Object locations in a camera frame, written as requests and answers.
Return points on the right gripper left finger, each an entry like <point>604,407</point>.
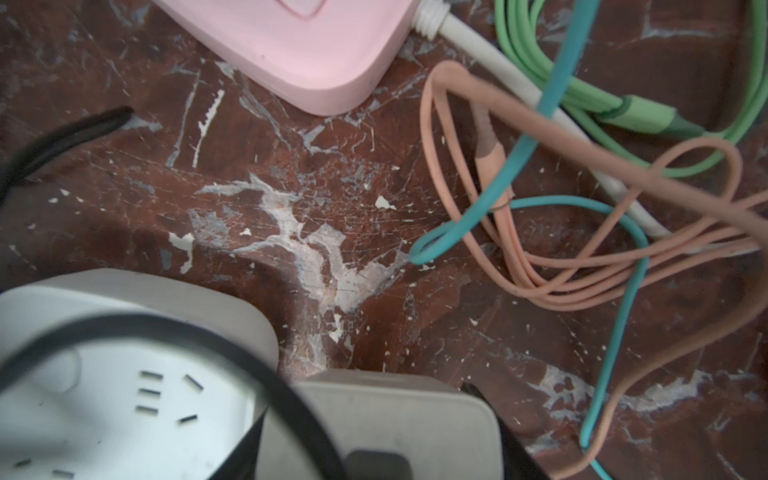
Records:
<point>241,462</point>

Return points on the pink power strip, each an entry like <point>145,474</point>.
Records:
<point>323,57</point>

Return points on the white charger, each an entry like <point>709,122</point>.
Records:
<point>399,426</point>

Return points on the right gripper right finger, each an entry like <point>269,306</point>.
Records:
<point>517,463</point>

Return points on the white power strip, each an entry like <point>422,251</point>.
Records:
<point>126,409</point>

